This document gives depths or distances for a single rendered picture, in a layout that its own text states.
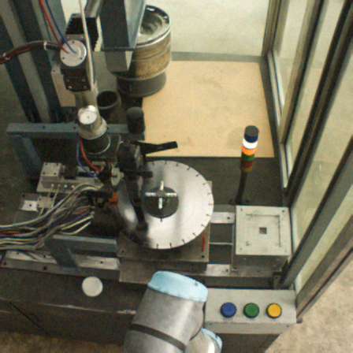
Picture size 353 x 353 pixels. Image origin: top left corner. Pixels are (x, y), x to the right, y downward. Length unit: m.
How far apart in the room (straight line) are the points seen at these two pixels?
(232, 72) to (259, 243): 0.99
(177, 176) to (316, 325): 1.22
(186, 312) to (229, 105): 1.29
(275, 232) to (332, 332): 1.02
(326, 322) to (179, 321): 1.60
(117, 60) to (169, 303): 0.83
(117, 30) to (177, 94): 0.76
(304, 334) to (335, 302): 0.25
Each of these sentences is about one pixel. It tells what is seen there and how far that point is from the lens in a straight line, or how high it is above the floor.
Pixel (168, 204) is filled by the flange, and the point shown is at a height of 0.96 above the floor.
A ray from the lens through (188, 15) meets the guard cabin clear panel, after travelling 2.14.
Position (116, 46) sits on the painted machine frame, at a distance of 1.33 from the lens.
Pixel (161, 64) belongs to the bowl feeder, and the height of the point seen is 0.95.
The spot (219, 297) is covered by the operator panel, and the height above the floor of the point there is 0.90.
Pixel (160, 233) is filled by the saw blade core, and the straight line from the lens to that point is 1.34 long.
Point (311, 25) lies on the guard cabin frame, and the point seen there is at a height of 1.39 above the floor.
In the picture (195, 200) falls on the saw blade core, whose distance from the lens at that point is 1.39.
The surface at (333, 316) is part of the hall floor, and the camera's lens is 2.35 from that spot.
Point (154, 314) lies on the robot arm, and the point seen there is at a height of 1.39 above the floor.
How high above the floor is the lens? 2.14
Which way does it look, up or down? 56 degrees down
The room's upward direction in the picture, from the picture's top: 2 degrees counter-clockwise
